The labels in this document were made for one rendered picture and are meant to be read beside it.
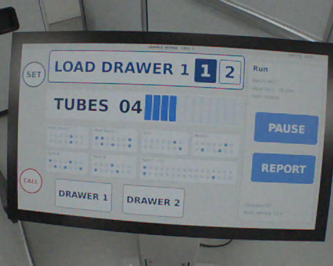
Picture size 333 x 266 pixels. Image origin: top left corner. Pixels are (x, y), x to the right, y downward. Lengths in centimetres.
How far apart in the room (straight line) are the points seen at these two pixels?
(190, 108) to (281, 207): 20
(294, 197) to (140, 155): 24
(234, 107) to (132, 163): 17
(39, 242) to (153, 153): 129
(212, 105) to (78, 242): 128
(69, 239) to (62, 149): 118
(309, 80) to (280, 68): 5
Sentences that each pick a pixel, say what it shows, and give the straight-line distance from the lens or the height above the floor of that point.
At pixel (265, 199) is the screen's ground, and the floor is 101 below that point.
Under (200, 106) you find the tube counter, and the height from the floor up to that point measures 112.
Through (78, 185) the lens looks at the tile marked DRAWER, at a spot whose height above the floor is 101.
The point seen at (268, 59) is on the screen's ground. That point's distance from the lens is 47.
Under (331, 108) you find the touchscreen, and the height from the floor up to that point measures 112.
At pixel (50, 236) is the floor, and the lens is 167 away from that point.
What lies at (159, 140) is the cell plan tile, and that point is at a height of 107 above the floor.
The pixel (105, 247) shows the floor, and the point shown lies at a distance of 157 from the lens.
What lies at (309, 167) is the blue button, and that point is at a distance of 49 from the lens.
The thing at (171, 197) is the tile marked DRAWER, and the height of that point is 101.
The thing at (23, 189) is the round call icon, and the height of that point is 100.
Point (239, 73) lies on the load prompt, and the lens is 46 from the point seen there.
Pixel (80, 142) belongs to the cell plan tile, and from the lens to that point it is 47.
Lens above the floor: 138
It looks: 43 degrees down
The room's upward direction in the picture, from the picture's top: straight up
